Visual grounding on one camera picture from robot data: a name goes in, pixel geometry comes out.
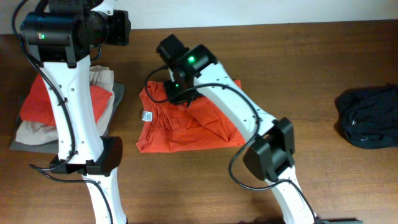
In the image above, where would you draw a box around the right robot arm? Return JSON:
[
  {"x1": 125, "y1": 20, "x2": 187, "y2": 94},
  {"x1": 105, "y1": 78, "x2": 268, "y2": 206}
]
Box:
[{"x1": 156, "y1": 34, "x2": 327, "y2": 224}]

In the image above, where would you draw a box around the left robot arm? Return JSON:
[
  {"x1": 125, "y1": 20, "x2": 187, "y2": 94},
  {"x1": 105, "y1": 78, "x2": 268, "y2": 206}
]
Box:
[{"x1": 13, "y1": 0, "x2": 131, "y2": 223}]

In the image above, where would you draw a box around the folded beige garment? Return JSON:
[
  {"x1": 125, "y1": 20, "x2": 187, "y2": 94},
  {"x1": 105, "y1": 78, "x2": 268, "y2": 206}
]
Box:
[{"x1": 15, "y1": 65, "x2": 116, "y2": 146}]

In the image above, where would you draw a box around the black garment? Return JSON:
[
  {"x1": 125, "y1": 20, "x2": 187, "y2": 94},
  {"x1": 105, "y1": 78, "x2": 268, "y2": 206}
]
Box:
[{"x1": 335, "y1": 84, "x2": 397, "y2": 149}]

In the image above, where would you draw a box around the red soccer t-shirt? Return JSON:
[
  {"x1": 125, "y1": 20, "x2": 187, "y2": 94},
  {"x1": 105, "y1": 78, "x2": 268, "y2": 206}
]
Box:
[{"x1": 136, "y1": 81, "x2": 245, "y2": 153}]

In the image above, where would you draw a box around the folded grey garment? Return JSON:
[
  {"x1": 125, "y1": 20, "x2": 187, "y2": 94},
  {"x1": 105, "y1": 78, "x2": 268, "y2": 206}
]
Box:
[{"x1": 10, "y1": 83, "x2": 124, "y2": 154}]

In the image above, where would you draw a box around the folded red shirt on stack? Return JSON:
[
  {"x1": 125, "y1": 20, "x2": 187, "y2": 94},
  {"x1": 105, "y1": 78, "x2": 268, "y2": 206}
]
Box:
[{"x1": 20, "y1": 75, "x2": 113, "y2": 126}]

